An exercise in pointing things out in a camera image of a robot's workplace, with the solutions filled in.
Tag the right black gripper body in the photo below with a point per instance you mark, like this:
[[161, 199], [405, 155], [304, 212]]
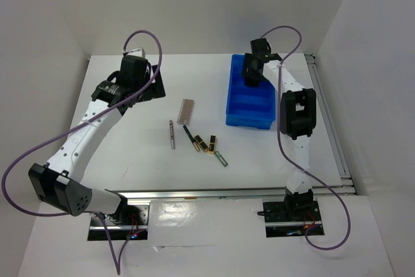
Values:
[[249, 60]]

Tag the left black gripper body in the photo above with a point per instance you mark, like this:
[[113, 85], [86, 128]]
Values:
[[142, 83]]

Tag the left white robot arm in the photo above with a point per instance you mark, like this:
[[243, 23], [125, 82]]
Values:
[[58, 181]]

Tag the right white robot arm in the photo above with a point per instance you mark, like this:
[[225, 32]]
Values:
[[296, 122]]

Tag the blue plastic organizer bin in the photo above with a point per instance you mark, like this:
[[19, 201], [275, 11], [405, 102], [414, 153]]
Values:
[[246, 106]]

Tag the clear eyeshadow palette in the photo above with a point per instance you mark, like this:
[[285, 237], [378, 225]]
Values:
[[185, 112]]

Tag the dark blue gold pencil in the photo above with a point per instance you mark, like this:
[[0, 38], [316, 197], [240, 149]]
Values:
[[191, 138]]

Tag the red silver lip gloss tube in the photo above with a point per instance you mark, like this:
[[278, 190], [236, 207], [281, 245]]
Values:
[[171, 133]]

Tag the black gold lipstick left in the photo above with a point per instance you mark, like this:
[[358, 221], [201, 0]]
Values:
[[201, 143]]

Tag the black gold lipstick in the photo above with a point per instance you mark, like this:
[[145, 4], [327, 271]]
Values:
[[201, 143], [212, 144]]

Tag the black gold lipstick right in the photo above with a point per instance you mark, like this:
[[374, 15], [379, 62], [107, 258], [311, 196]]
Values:
[[212, 144]]

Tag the green clear tube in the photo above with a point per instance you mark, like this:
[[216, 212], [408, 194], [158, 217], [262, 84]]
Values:
[[221, 158]]

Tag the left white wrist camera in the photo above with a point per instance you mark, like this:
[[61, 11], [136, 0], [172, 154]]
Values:
[[138, 52]]

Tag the aluminium rail front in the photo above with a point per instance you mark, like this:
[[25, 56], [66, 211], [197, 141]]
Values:
[[201, 194]]

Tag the aluminium rail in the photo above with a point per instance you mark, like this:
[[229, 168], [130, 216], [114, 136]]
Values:
[[340, 159], [201, 194]]

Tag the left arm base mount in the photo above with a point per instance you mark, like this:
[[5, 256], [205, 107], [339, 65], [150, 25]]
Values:
[[134, 226]]

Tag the aluminium rail right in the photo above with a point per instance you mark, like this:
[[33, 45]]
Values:
[[340, 159]]

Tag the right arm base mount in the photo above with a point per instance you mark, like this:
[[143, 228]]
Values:
[[280, 223]]

